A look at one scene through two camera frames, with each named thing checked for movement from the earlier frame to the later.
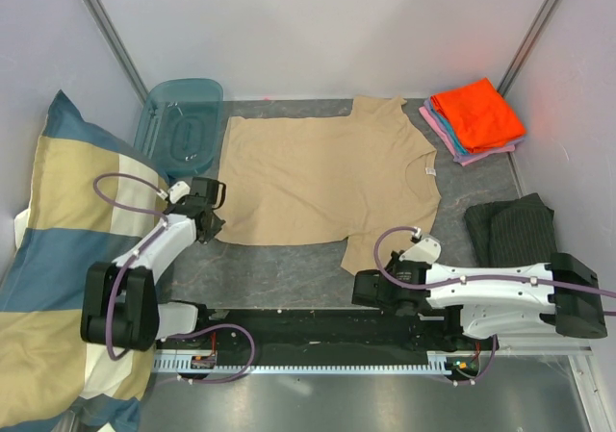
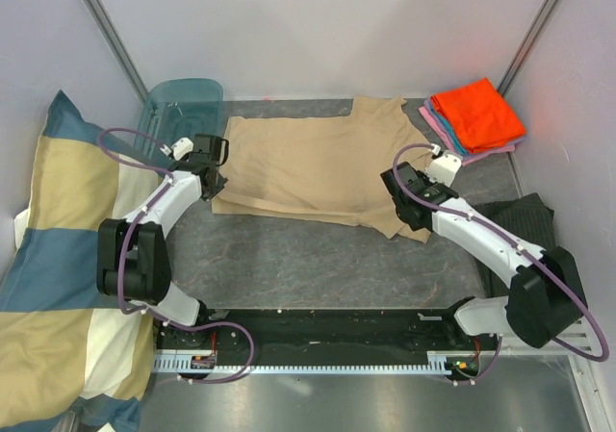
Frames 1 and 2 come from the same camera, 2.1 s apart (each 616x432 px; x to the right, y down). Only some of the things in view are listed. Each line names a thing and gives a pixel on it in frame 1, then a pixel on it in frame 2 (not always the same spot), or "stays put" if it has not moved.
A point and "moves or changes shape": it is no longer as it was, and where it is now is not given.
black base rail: x=327 y=330 stays put
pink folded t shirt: x=474 y=159 stays put
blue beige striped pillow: x=96 y=199 stays put
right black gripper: x=395 y=259 -> x=422 y=174
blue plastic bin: x=180 y=124 stays put
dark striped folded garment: x=512 y=233 stays put
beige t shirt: x=329 y=179 moves or changes shape
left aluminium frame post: x=92 y=1 stays put
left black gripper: x=206 y=237 -> x=210 y=193
